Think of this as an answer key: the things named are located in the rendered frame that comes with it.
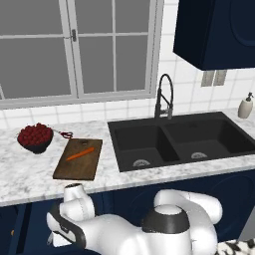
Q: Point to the dark wooden cutting board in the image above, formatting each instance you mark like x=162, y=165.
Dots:
x=80, y=161

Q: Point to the grey window latch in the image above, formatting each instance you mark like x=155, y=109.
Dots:
x=73, y=35

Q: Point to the beige soap dispenser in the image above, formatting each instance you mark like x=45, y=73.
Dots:
x=245, y=107

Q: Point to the black double sink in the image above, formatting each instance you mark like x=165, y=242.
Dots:
x=186, y=142

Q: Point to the navy wall cupboard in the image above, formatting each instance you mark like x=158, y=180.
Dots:
x=215, y=30

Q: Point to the navy lower cupboard front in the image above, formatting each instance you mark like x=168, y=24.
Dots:
x=33, y=225

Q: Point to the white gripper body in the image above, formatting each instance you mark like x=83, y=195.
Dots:
x=55, y=227

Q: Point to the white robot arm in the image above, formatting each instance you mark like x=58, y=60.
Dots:
x=132, y=235

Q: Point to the black spring tap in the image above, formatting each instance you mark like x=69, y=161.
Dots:
x=164, y=99

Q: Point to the navy cupboard door under sink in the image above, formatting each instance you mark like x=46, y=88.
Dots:
x=139, y=199

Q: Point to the orange carrot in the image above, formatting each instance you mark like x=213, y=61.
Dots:
x=80, y=154

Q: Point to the grey wall socket plate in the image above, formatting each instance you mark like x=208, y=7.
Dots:
x=207, y=78
x=219, y=77

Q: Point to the grey framed window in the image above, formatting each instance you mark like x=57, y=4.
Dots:
x=79, y=50

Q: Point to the dark bowl of red berries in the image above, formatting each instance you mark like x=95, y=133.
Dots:
x=35, y=137

